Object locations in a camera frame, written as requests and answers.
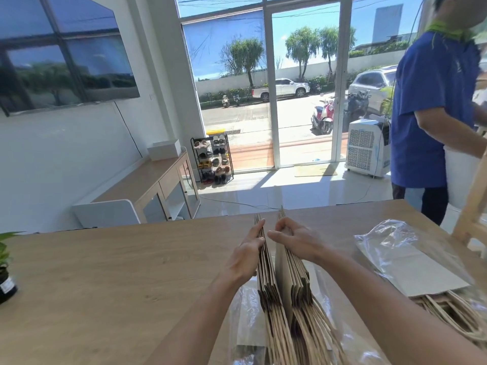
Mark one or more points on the white pickup truck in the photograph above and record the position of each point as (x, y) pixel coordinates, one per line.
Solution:
(283, 89)

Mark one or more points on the person's left fingers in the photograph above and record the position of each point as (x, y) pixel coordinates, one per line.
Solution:
(255, 233)

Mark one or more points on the person's right forearm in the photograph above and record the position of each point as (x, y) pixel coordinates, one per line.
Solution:
(388, 304)

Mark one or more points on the light wooden chair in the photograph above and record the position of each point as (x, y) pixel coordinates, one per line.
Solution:
(473, 209)

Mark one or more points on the white sliding glass door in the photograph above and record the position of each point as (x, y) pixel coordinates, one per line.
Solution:
(340, 91)

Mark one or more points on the row of shoes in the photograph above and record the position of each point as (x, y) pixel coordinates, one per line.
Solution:
(213, 163)

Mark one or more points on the black motorcycle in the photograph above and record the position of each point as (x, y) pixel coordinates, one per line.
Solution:
(355, 106)

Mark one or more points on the clear plastic wrap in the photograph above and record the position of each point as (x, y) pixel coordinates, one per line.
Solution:
(247, 353)

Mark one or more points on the silver car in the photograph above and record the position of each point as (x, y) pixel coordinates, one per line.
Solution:
(371, 85)

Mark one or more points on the white bag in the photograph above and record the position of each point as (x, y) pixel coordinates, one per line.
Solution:
(460, 178)

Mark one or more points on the potted green plant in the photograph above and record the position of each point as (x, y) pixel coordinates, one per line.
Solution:
(5, 277)

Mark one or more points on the white box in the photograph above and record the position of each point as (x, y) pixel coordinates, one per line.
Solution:
(164, 150)

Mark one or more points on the person's left forearm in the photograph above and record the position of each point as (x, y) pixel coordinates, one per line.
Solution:
(194, 323)

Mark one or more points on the person's left hand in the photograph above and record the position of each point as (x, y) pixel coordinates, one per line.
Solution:
(241, 258)

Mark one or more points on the black shoe rack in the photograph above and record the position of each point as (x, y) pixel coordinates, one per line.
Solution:
(194, 163)

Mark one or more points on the person's right thumb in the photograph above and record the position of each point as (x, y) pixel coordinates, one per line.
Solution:
(279, 237)

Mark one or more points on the wall-mounted black television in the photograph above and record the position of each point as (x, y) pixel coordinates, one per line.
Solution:
(61, 53)

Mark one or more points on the crumpled clear plastic bag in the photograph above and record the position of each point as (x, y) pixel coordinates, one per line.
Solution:
(392, 239)

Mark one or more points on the red white scooter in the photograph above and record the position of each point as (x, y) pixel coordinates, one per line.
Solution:
(323, 117)

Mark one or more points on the stack of brown paper bags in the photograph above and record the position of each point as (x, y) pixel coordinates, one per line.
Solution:
(283, 300)

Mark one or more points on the wooden white tv cabinet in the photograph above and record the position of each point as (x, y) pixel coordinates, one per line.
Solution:
(152, 186)

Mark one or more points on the beige doormat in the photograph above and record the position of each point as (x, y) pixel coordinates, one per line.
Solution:
(315, 170)

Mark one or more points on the white portable air conditioner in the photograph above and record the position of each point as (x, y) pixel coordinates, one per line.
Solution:
(365, 148)

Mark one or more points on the person's right hand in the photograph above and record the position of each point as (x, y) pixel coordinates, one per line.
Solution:
(304, 245)

